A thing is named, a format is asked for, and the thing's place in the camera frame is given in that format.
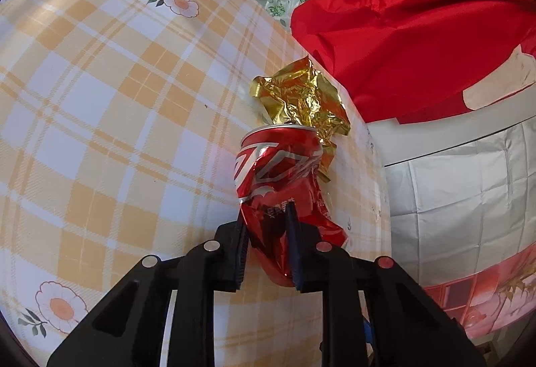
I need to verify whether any crushed red soda can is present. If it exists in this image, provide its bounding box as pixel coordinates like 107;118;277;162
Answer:
234;124;347;287

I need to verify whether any gold crumpled foil wrapper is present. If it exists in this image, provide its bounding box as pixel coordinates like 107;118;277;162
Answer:
250;57;351;183

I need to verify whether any red hanging apron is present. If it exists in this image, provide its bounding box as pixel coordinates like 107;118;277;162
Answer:
291;0;535;124

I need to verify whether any white wall cover sheet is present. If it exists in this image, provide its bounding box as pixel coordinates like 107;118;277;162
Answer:
382;115;536;288

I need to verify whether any yellow plaid floral tablecloth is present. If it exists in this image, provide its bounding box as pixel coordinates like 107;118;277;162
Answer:
0;0;393;367

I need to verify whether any red printed backdrop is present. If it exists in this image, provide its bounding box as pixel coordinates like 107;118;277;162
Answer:
424;244;536;339

